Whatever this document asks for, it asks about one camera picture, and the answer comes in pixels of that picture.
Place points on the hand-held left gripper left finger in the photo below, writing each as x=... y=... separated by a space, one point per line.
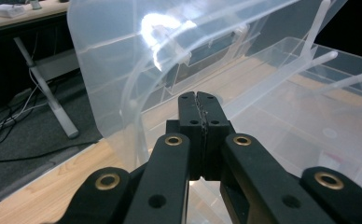
x=193 y=124

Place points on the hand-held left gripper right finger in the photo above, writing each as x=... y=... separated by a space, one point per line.
x=213 y=124

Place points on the clear plastic storage box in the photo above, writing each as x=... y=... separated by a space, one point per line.
x=123 y=62

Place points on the desk with grey metal legs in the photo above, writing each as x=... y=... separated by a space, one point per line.
x=45 y=87

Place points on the white box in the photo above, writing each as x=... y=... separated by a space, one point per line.
x=6 y=10

